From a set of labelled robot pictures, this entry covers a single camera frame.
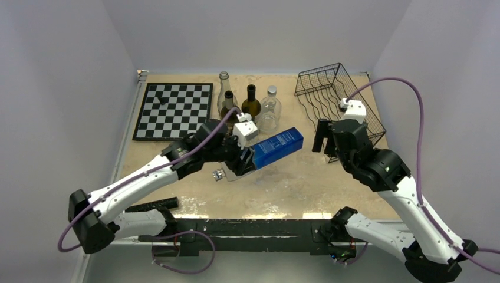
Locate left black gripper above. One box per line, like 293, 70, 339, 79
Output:
203, 130, 256, 175

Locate blue square glass bottle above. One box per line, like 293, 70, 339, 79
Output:
212, 127, 305, 183

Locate dark green labelled wine bottle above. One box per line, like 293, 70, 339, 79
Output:
220, 90, 239, 130

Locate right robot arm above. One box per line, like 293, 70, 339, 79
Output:
312, 119, 478, 282

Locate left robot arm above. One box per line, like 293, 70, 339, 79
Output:
63, 119, 258, 254

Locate round clear bottle silver cap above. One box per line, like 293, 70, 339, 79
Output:
257, 85, 282, 134

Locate tall clear glass bottle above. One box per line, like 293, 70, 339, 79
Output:
217, 71, 231, 118

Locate black white chessboard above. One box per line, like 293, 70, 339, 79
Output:
133, 83, 213, 142

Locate black microphone silver head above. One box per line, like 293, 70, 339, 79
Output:
125, 197, 179, 213

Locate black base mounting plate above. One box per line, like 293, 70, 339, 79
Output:
139, 219, 351, 257

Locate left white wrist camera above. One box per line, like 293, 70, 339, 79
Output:
232, 112, 259, 149

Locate black wire wine rack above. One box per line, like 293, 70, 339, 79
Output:
294, 62, 387, 148

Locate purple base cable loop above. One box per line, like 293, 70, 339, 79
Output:
151, 230, 216, 275

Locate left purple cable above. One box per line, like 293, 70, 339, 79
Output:
57, 107, 243, 253

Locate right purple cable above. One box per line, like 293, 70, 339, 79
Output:
346, 77, 500, 275

